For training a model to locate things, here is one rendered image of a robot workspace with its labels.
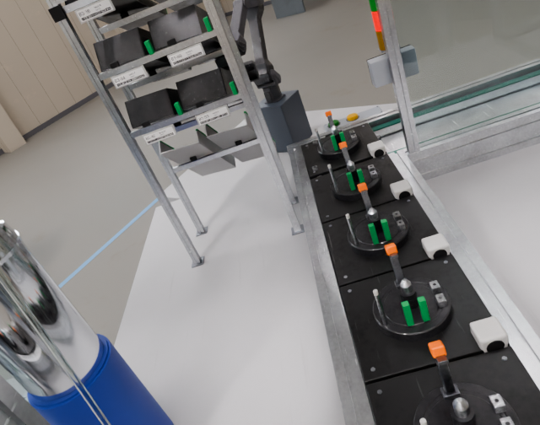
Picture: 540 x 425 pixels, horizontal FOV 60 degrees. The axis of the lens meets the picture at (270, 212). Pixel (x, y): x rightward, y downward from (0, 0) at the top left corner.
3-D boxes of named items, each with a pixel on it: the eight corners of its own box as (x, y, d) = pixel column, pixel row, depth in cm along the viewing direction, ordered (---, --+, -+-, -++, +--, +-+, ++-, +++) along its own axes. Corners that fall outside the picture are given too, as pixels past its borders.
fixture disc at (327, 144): (315, 146, 157) (314, 141, 156) (356, 132, 155) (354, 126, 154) (322, 164, 145) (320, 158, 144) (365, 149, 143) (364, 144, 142)
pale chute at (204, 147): (202, 176, 165) (200, 164, 166) (236, 167, 161) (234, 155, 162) (159, 154, 139) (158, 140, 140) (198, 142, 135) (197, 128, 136)
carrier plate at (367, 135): (302, 150, 163) (299, 145, 162) (369, 127, 160) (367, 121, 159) (310, 182, 142) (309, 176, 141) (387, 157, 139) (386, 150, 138)
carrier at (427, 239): (323, 230, 120) (309, 190, 114) (415, 201, 117) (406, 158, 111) (341, 293, 100) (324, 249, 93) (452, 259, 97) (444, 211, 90)
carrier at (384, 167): (311, 185, 141) (299, 149, 135) (389, 158, 138) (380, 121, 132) (323, 229, 121) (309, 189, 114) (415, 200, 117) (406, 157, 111)
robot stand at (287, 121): (285, 136, 202) (270, 93, 191) (313, 134, 193) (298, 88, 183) (268, 153, 193) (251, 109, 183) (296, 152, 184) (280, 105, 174)
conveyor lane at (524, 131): (310, 172, 167) (301, 147, 162) (549, 91, 156) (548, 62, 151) (321, 214, 143) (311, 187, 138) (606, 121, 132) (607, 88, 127)
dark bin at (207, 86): (219, 112, 151) (213, 89, 150) (256, 101, 147) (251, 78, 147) (183, 110, 124) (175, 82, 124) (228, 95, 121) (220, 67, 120)
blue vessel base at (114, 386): (116, 425, 103) (45, 345, 89) (180, 406, 101) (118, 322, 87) (97, 498, 90) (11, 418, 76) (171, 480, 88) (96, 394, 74)
